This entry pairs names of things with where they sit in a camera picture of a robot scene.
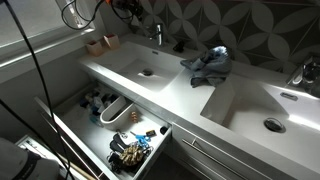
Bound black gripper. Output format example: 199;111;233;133
111;0;143;17

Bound chrome sink tap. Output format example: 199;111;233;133
286;54;320;98
149;23;163;46

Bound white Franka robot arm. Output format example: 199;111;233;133
0;0;75;180

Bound open white vanity drawer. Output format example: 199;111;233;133
35;83;171;180

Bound beige square cup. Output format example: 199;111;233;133
86;41;103;56
104;34;120;50

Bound small black object on counter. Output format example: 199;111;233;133
173;41;185;53

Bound left sink drain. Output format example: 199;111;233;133
142;68;153;76

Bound sink drain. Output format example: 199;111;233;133
263;118;286;133
142;68;153;76

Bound frosted window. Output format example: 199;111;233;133
0;0;95;61

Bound pile of toiletries in drawer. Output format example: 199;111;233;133
79;89;118;127

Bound blue crumpled towel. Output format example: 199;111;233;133
180;46;232;88

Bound white U-shaped drawer divider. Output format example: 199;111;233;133
100;96;132;130

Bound gold hair clip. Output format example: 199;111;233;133
130;111;138;123

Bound small black round item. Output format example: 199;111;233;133
160;126;168;135

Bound black sunglasses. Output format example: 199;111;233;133
109;134;128;153

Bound blue scissors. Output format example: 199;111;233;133
131;132;151;148

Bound leopard print scrunchie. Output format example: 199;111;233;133
120;146;144;166

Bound white double sink countertop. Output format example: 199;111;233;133
80;35;320;180

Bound right sink drain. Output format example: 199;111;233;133
263;118;286;133

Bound closed drawer with bar handle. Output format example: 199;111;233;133
172;124;271;180

